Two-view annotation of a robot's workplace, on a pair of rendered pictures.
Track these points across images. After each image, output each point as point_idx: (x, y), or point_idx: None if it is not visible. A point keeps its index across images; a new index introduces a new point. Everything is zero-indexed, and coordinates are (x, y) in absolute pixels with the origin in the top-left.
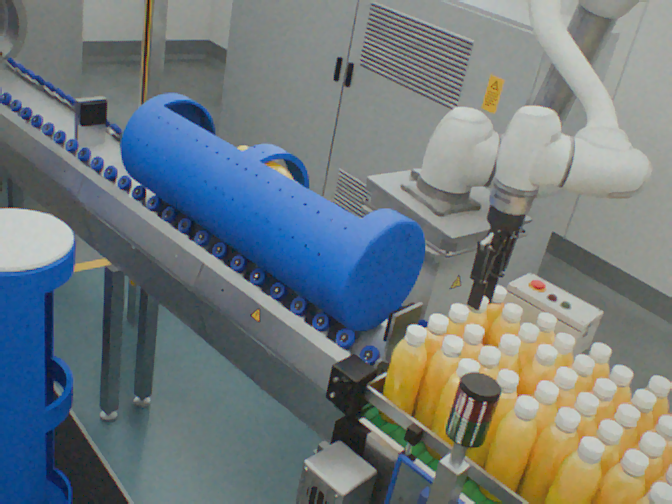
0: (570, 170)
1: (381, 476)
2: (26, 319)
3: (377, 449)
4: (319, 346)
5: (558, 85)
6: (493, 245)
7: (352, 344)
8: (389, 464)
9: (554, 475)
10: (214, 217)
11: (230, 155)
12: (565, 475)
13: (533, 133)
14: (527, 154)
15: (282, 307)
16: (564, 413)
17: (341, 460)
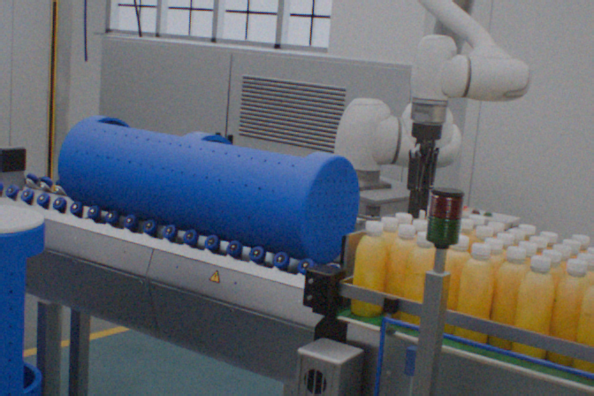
0: (471, 77)
1: (367, 360)
2: (10, 284)
3: (359, 334)
4: (283, 282)
5: None
6: (421, 155)
7: None
8: (372, 344)
9: (516, 302)
10: (164, 195)
11: (171, 140)
12: (525, 289)
13: (437, 50)
14: (436, 68)
15: (240, 262)
16: (512, 248)
17: (330, 346)
